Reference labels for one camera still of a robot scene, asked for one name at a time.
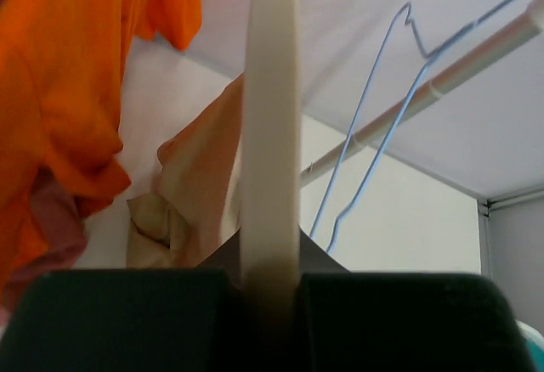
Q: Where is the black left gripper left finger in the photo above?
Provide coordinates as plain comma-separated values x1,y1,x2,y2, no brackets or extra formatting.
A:
1,270,255,371

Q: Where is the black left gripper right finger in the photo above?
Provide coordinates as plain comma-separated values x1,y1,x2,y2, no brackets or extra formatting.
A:
292,273,531,371

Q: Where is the beige t shirt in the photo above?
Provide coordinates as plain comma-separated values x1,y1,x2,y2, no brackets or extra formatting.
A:
126,76,244,268

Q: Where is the beige wooden hanger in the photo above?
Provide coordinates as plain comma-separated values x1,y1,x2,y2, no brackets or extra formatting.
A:
240,0,301,331

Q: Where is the teal t shirt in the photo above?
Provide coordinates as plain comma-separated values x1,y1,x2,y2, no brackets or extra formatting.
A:
516,320,544,372

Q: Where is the light blue wire hanger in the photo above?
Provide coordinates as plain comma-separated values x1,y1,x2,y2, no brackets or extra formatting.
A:
301,0,543,254

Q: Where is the pink t shirt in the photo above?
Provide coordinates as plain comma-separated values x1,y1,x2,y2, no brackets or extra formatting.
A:
0,0,88,326

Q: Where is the orange t shirt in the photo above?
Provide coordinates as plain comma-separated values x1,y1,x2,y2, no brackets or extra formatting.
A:
0,0,203,279

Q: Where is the metal clothes rack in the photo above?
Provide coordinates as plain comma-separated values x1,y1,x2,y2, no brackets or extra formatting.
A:
300,0,543,187

